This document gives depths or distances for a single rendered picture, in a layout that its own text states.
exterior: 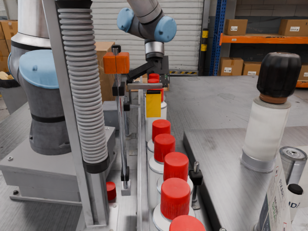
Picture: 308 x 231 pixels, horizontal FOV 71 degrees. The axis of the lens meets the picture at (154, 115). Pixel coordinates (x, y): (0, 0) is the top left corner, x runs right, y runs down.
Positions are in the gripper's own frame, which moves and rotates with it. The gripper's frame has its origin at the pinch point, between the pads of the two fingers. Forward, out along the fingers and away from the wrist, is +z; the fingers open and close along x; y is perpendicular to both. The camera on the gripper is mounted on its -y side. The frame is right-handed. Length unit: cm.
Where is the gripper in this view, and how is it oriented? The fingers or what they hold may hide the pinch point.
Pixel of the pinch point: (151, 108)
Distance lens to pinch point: 81.3
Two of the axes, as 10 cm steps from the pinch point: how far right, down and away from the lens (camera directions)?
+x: -0.5, 0.8, 10.0
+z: 0.3, 10.0, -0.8
